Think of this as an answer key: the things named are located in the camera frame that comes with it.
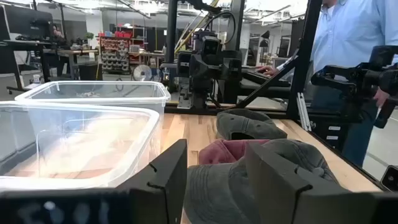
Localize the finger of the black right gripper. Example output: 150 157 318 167
217 57 234 82
188 54 208 91

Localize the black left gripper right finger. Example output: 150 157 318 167
244 142 313 224

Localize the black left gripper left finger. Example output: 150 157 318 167
116 139 188 224

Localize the yellow pole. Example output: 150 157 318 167
174 0 220 54

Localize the person's hand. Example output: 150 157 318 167
256 65 280 78
373 88 390 108

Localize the white desk fan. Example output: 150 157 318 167
132 64 153 82

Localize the black box with white labels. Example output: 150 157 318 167
307 114 365 151

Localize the shelf with red bins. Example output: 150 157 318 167
98 30 132 74

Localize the clear plastic bin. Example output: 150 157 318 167
0 101 161 191
14 80 172 125

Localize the black waste bin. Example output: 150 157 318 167
77 61 103 82

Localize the black rounded device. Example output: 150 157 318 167
380 164 398 192

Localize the wooden background table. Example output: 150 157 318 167
43 47 100 80

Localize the person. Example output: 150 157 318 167
310 0 398 168
51 24 68 47

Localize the black computer monitor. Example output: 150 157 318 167
0 4 54 40

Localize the black office desk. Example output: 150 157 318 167
0 39 53 94

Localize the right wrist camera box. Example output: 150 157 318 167
193 30 223 58

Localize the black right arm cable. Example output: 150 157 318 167
203 11 237 45

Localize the black aluminium table frame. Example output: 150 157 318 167
164 0 386 190

